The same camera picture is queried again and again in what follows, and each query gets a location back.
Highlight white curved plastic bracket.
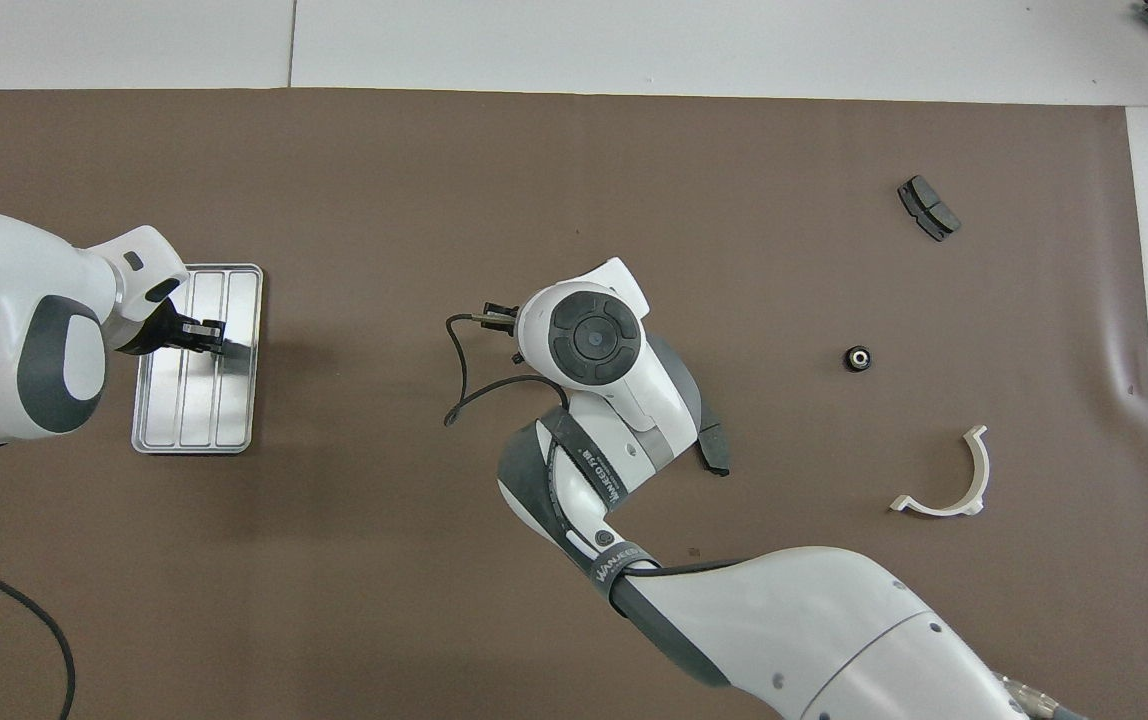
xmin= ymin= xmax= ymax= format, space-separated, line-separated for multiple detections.
xmin=889 ymin=425 xmax=991 ymax=518

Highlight brown table mat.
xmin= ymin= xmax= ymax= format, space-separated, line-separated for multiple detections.
xmin=0 ymin=88 xmax=1148 ymax=720

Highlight silver metal tray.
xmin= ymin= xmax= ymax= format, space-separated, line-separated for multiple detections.
xmin=131 ymin=263 xmax=265 ymax=456

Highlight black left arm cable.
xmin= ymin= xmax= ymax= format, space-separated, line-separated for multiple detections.
xmin=0 ymin=552 xmax=75 ymax=720

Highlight dark grey brake pad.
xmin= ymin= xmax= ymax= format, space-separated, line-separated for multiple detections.
xmin=897 ymin=175 xmax=962 ymax=243
xmin=696 ymin=420 xmax=733 ymax=478

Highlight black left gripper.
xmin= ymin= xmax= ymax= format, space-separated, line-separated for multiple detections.
xmin=119 ymin=300 xmax=230 ymax=358

